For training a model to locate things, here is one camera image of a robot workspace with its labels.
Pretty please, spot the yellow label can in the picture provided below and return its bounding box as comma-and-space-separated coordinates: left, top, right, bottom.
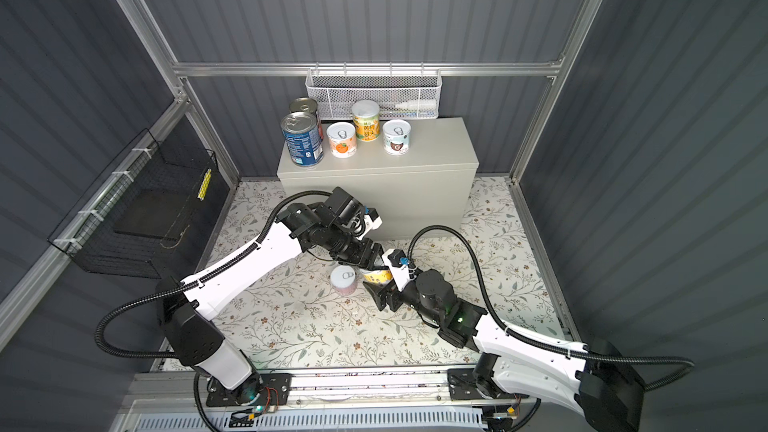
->
363, 269, 393, 285

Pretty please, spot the pink label can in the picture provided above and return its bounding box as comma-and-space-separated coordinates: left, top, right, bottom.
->
330, 265, 357, 295

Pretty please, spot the blue label tin can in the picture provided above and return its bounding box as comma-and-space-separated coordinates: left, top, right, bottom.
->
281, 112, 324, 167

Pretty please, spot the orange label can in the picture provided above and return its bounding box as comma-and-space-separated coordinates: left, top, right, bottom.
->
327, 122, 357, 159

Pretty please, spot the green label can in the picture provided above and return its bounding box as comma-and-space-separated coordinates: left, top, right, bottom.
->
382, 119, 411, 156

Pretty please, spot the yellow green can plastic lid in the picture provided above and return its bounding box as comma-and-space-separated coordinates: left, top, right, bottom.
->
351, 100, 380, 142

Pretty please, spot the dark tomato tin can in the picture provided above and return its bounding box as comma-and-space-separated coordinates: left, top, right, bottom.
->
289, 97, 318, 115

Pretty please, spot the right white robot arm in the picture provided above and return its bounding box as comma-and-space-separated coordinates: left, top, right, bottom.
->
364, 270, 645, 431

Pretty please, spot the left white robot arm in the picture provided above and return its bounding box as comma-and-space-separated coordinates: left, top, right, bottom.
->
158, 187, 382, 391

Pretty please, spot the floral patterned mat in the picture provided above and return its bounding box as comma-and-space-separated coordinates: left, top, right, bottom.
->
216, 177, 564, 369

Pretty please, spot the grey metal cabinet box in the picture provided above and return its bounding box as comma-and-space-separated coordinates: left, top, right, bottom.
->
277, 118, 479, 241

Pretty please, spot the white tube in basket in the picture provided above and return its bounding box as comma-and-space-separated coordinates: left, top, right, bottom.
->
394, 99, 439, 118

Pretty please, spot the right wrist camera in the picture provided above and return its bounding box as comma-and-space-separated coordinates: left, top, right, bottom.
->
382, 249, 415, 292

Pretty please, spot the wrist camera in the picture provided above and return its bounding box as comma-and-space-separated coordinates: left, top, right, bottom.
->
382, 249, 415, 292
364, 207, 383, 233

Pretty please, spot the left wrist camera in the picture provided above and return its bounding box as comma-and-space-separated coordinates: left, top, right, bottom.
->
364, 207, 383, 233

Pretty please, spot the white perforated cable tray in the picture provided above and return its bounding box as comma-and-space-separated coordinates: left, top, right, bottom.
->
134, 407, 487, 432

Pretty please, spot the white wire mesh basket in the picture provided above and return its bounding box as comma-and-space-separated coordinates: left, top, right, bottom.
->
305, 71, 443, 121

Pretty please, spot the black wire mesh basket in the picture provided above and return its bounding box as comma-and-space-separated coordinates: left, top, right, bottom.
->
48, 121, 230, 280

